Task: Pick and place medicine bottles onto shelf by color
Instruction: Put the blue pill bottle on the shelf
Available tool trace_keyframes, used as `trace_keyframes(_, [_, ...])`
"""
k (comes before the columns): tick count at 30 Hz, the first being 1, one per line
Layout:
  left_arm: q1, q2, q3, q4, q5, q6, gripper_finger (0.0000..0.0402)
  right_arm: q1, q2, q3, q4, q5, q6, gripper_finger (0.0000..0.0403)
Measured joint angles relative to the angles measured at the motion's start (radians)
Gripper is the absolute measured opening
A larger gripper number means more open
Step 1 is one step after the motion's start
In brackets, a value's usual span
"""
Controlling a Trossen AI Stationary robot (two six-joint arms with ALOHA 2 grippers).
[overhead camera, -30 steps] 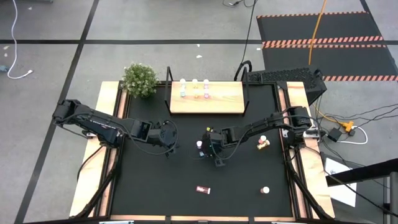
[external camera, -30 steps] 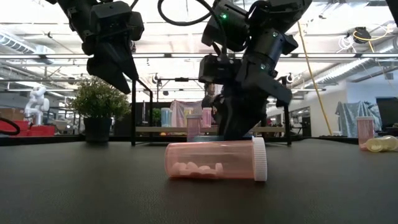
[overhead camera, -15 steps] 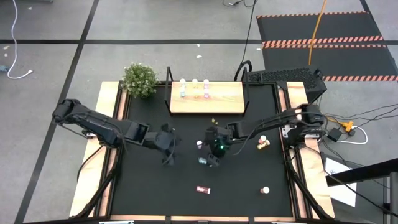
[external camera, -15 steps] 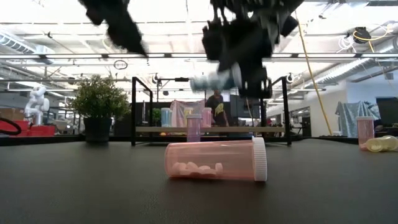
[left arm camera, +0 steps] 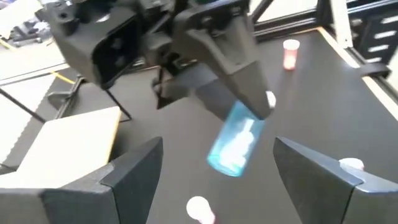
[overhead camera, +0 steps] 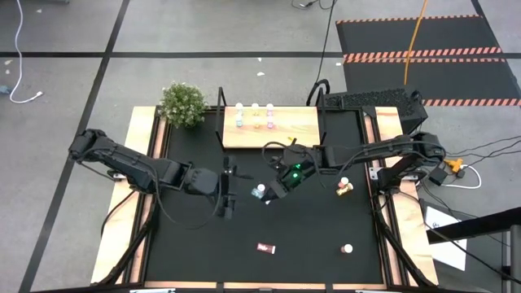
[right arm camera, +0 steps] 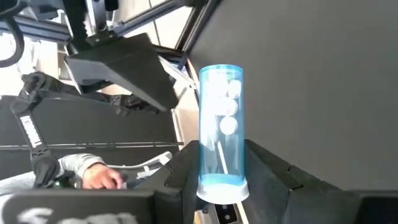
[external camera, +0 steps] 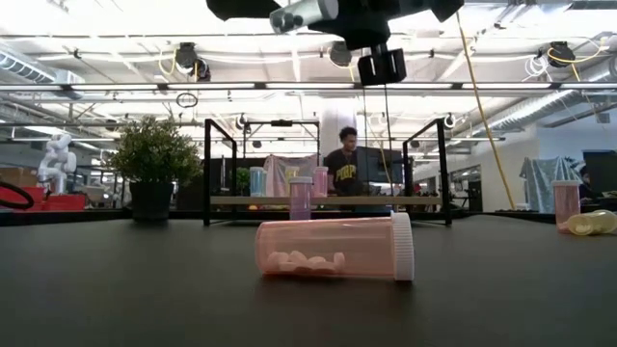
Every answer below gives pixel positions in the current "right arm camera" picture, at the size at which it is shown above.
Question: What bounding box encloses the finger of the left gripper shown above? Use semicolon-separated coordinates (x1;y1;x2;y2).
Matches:
63;32;180;113

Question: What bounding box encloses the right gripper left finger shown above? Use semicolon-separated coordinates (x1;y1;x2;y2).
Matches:
133;140;200;224

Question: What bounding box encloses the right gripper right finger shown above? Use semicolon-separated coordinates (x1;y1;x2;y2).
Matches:
244;139;357;224

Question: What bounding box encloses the blue medicine bottle white cap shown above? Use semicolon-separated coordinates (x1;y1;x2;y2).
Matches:
196;63;250;205

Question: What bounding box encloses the person's forearm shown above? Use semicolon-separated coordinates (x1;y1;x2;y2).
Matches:
57;152;107;180

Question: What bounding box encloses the person's hand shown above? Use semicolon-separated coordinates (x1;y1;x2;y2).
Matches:
82;163;124;190

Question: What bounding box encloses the white handle frame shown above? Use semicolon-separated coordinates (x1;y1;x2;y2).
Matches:
107;151;174;181

